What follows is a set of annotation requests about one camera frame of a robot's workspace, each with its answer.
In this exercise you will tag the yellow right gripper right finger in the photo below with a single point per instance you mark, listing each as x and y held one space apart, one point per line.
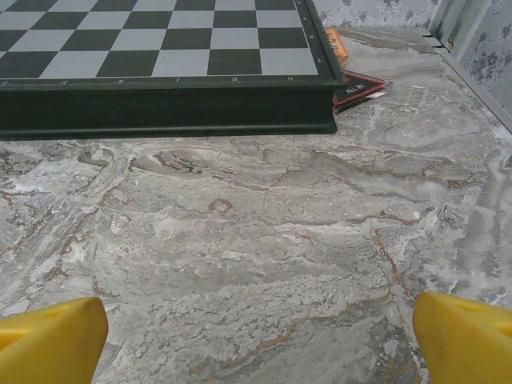
464 344

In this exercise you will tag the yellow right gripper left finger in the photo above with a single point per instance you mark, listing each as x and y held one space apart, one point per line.
48 348

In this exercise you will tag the black and silver chessboard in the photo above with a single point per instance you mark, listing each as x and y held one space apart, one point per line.
160 108

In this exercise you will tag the black red triangular card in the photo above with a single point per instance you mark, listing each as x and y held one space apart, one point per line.
356 90

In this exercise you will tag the aluminium frame post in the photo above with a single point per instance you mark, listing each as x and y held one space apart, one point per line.
448 24

